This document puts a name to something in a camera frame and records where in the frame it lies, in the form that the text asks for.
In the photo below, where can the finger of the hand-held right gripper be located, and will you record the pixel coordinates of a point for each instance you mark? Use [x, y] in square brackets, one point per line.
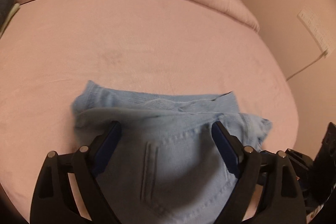
[296, 161]

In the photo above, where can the white power strip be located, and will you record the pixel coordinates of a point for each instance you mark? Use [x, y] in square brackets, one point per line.
[315, 27]

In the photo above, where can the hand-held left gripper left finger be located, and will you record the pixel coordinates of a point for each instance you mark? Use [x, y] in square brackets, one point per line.
[107, 145]

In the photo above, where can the light blue denim pants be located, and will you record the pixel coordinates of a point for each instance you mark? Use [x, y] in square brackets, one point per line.
[170, 161]

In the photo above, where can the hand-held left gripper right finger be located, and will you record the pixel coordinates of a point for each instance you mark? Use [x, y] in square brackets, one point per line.
[223, 145]

